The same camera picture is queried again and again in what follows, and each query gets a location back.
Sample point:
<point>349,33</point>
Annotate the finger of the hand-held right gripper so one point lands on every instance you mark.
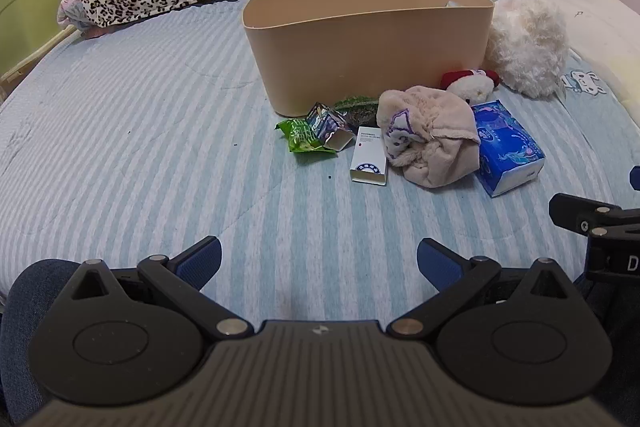
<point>575,211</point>
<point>635,179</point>

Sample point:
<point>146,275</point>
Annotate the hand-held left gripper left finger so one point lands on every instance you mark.
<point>202,259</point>

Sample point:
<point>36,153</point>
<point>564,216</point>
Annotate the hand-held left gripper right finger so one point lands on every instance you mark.
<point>440,263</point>

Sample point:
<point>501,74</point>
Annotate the person's right leg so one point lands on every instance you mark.
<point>622,332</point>

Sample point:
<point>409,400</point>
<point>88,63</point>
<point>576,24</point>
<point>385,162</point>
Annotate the person's leg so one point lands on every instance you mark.
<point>622,332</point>
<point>30,297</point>

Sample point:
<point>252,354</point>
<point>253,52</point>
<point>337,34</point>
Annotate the blue tissue pack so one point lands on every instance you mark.
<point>505,147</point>

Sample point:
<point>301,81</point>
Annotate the small white box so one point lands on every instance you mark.
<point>369,157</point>

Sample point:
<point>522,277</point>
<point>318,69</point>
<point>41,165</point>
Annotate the beige crumpled cloth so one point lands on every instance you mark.
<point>430,132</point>

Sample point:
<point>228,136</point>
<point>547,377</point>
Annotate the blue striped bed sheet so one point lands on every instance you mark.
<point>150,132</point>

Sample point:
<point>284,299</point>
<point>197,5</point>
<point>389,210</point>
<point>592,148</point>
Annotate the green snack packet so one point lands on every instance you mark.
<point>297,136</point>

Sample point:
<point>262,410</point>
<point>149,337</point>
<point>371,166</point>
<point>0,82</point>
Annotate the small red white plush toy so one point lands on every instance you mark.
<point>470,86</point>

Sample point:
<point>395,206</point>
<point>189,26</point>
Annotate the white fluffy plush toy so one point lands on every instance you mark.
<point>530,47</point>

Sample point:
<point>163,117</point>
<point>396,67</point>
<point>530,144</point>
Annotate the dark green packet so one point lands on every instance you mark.
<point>357,107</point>

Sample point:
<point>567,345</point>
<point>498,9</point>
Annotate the person's left leg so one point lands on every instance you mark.
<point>30,297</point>

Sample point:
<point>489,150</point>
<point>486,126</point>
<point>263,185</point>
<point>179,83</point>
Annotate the small dark printed carton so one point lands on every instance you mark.
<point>327,124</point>

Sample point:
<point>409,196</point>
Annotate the beige plastic storage bin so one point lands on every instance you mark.
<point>360,52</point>

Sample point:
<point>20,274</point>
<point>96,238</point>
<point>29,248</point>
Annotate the white item in bin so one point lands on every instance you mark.
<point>455,3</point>

